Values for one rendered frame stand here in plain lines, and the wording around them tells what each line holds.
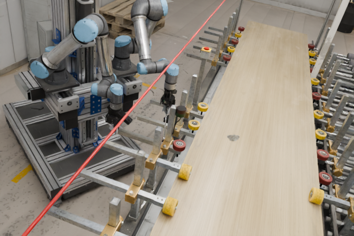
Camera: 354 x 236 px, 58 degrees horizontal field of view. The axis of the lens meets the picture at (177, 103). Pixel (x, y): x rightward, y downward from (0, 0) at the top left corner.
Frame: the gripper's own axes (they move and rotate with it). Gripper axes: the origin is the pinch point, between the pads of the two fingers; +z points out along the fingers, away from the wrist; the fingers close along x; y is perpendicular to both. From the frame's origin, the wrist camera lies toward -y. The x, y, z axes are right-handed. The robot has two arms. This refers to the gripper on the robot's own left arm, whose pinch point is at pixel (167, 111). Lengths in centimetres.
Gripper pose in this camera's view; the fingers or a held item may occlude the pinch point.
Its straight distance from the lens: 213.1
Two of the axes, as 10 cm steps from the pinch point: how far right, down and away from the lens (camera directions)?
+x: 9.4, 2.8, -1.9
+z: -1.4, 8.3, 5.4
